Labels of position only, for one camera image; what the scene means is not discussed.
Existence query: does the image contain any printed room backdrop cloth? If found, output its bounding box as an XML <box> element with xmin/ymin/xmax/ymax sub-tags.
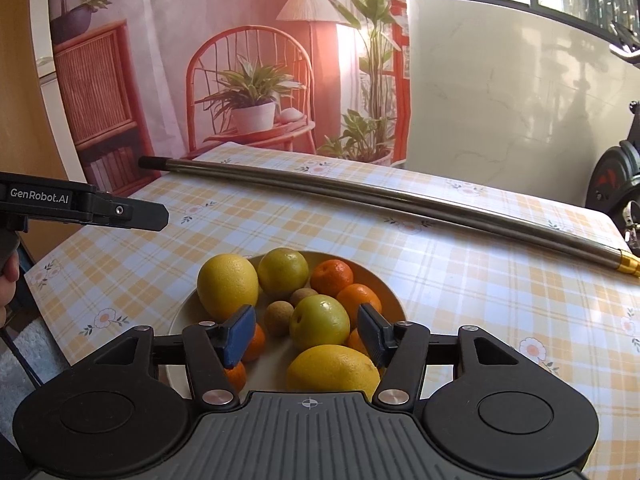
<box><xmin>47</xmin><ymin>0</ymin><xmax>411</xmax><ymax>196</ymax></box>

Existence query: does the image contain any cream round plate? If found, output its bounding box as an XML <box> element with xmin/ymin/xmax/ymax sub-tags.
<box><xmin>167</xmin><ymin>251</ymin><xmax>407</xmax><ymax>396</ymax></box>

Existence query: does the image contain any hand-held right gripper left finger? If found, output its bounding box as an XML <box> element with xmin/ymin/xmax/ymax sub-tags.
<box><xmin>95</xmin><ymin>304</ymin><xmax>257</xmax><ymax>411</ymax></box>

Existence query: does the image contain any yellow-green round citrus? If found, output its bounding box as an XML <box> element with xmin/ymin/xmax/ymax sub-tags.
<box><xmin>289</xmin><ymin>294</ymin><xmax>351</xmax><ymax>352</ymax></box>
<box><xmin>257</xmin><ymin>247</ymin><xmax>310</xmax><ymax>297</ymax></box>

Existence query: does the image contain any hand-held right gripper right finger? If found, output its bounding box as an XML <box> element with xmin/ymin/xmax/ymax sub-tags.
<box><xmin>356</xmin><ymin>303</ymin><xmax>521</xmax><ymax>411</ymax></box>

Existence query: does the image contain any white fluffy rug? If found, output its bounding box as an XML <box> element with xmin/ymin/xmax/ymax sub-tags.
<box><xmin>0</xmin><ymin>317</ymin><xmax>68</xmax><ymax>411</ymax></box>

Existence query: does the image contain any black cable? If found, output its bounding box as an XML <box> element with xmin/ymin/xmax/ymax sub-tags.
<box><xmin>0</xmin><ymin>327</ymin><xmax>45</xmax><ymax>387</ymax></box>

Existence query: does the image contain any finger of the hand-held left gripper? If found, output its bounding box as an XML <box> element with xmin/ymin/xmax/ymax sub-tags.
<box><xmin>97</xmin><ymin>194</ymin><xmax>170</xmax><ymax>232</ymax></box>

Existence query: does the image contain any brown wooden panel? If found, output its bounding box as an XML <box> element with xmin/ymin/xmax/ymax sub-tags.
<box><xmin>0</xmin><ymin>0</ymin><xmax>83</xmax><ymax>186</ymax></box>

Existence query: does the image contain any yellow plaid tablecloth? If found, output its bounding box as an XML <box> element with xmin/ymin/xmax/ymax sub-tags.
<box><xmin>25</xmin><ymin>141</ymin><xmax>640</xmax><ymax>480</ymax></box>

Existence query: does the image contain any person's left hand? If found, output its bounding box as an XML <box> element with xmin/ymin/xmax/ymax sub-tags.
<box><xmin>0</xmin><ymin>247</ymin><xmax>21</xmax><ymax>328</ymax></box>

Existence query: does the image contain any orange mandarin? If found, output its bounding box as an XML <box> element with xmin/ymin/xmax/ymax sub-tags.
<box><xmin>241</xmin><ymin>322</ymin><xmax>267</xmax><ymax>363</ymax></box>
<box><xmin>310</xmin><ymin>258</ymin><xmax>354</xmax><ymax>297</ymax></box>
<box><xmin>336</xmin><ymin>283</ymin><xmax>383</xmax><ymax>328</ymax></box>
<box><xmin>347</xmin><ymin>329</ymin><xmax>373</xmax><ymax>358</ymax></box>
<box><xmin>224</xmin><ymin>360</ymin><xmax>248</xmax><ymax>393</ymax></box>

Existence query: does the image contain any large yellow grapefruit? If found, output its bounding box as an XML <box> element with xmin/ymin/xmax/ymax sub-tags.
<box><xmin>196</xmin><ymin>254</ymin><xmax>260</xmax><ymax>322</ymax></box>
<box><xmin>286</xmin><ymin>344</ymin><xmax>382</xmax><ymax>401</ymax></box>

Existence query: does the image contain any black exercise bike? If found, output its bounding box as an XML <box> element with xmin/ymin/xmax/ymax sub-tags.
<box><xmin>585</xmin><ymin>20</ymin><xmax>640</xmax><ymax>256</ymax></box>

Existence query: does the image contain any small brown kiwi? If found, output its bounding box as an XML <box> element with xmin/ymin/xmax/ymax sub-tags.
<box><xmin>290</xmin><ymin>287</ymin><xmax>320</xmax><ymax>308</ymax></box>
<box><xmin>264</xmin><ymin>301</ymin><xmax>294</xmax><ymax>337</ymax></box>

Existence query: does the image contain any long metal pole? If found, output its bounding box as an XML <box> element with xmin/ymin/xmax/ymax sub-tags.
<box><xmin>139</xmin><ymin>156</ymin><xmax>640</xmax><ymax>279</ymax></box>

